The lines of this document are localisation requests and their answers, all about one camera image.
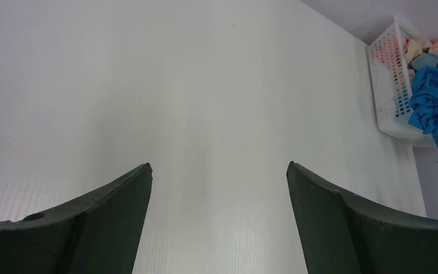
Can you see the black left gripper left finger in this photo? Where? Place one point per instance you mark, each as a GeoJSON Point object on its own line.
{"type": "Point", "coordinates": [98, 232]}

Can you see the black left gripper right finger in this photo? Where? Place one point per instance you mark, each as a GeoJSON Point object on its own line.
{"type": "Point", "coordinates": [342, 232]}

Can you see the white plastic laundry basket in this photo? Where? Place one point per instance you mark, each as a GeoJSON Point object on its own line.
{"type": "Point", "coordinates": [391, 83]}

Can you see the grey-blue t shirt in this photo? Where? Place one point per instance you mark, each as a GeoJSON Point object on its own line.
{"type": "Point", "coordinates": [425, 60]}

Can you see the beige t shirt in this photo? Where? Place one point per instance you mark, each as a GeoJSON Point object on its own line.
{"type": "Point", "coordinates": [412, 49]}

